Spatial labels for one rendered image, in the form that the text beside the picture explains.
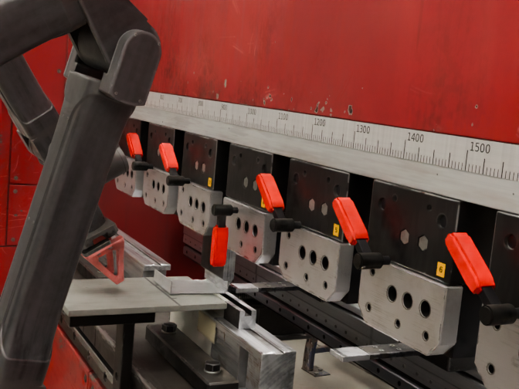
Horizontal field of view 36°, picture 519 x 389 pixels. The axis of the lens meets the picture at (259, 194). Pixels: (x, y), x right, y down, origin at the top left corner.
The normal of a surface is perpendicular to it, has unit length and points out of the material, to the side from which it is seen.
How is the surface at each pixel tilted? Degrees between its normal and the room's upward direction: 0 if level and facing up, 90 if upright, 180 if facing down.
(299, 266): 90
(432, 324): 90
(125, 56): 96
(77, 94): 77
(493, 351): 90
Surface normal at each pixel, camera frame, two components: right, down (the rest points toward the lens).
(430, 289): -0.89, -0.02
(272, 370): 0.44, 0.16
